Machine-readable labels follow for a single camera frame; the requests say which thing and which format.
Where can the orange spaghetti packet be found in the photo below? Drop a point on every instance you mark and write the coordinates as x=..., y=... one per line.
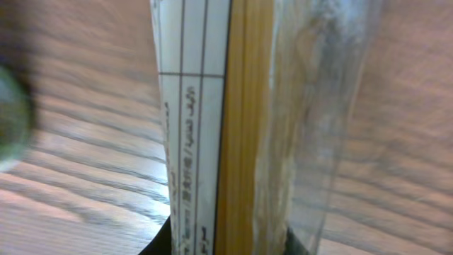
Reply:
x=256, y=97

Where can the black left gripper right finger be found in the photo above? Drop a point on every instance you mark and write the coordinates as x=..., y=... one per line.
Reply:
x=293, y=246

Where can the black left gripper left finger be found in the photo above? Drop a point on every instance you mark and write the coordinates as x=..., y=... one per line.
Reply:
x=161, y=244

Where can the green lidded jar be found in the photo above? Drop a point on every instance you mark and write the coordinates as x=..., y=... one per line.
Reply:
x=17, y=120

